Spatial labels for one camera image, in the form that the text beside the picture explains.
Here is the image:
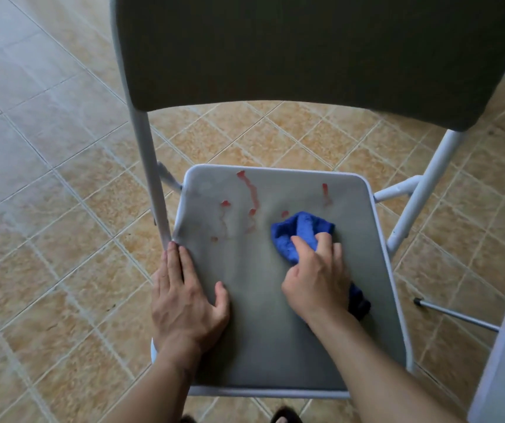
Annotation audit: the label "grey folding chair white frame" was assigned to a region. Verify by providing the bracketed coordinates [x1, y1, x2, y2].
[110, 0, 505, 399]

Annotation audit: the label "black sandal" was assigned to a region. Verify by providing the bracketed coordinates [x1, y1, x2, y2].
[270, 406, 304, 423]

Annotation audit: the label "blue microfibre cloth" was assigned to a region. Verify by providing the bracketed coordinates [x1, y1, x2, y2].
[271, 211, 372, 321]

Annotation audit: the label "person's left hand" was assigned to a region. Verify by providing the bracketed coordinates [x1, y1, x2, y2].
[150, 241, 231, 362]

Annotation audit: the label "person's right forearm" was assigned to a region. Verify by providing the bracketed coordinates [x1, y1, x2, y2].
[304, 310, 467, 423]

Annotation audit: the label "person's right hand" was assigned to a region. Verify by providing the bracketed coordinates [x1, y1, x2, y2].
[281, 231, 353, 325]

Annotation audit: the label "person's left forearm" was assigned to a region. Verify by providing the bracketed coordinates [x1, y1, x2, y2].
[102, 345, 202, 423]

